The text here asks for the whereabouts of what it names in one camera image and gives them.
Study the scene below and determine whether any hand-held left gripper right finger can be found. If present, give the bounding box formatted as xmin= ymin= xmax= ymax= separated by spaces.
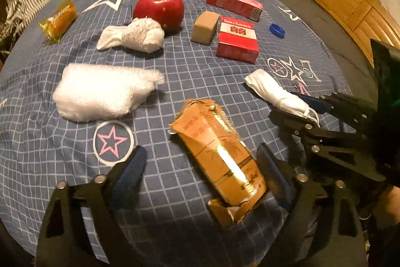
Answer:
xmin=255 ymin=142 xmax=366 ymax=267

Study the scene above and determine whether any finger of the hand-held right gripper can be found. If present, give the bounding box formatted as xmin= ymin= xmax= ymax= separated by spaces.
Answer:
xmin=269 ymin=109 xmax=386 ymax=182
xmin=289 ymin=91 xmax=380 ymax=134

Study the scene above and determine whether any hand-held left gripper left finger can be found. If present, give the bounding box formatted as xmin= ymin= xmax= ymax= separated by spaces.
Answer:
xmin=37 ymin=145 xmax=148 ymax=267

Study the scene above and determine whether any white cloth with strings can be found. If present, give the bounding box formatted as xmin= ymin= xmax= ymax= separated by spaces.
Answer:
xmin=244 ymin=68 xmax=321 ymax=127

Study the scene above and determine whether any gold foil packet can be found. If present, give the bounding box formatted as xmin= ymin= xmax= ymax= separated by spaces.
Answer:
xmin=169 ymin=99 xmax=269 ymax=227

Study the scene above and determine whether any red cigarette box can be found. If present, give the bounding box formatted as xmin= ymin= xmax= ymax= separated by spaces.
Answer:
xmin=216 ymin=16 xmax=260 ymax=64

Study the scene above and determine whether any tan sponge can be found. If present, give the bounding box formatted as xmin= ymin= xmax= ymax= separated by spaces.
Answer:
xmin=191 ymin=11 xmax=221 ymax=45

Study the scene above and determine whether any person's right forearm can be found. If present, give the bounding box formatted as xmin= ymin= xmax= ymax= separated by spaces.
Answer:
xmin=376 ymin=184 xmax=400 ymax=230

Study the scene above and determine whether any dark grey blanket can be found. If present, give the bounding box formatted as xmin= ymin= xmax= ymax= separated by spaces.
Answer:
xmin=231 ymin=0 xmax=385 ymax=105

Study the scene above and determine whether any blue bottle cap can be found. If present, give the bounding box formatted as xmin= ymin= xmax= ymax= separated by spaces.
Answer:
xmin=269 ymin=23 xmax=286 ymax=39

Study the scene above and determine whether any white bubble wrap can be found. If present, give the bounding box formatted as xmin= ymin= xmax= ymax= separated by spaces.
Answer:
xmin=52 ymin=63 xmax=166 ymax=123

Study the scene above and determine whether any blue checked star blanket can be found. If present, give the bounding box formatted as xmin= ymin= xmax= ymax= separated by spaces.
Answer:
xmin=0 ymin=0 xmax=357 ymax=264

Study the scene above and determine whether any long red carton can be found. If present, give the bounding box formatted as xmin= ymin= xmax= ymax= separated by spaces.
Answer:
xmin=205 ymin=0 xmax=263 ymax=22

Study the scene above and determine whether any white knotted gauze cloth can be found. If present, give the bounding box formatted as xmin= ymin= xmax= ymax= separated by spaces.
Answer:
xmin=96 ymin=17 xmax=165 ymax=54

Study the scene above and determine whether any red apple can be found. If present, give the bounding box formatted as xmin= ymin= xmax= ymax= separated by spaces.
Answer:
xmin=132 ymin=0 xmax=185 ymax=34

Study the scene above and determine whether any orange snack packet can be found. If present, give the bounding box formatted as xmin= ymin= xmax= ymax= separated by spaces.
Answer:
xmin=38 ymin=0 xmax=78 ymax=44

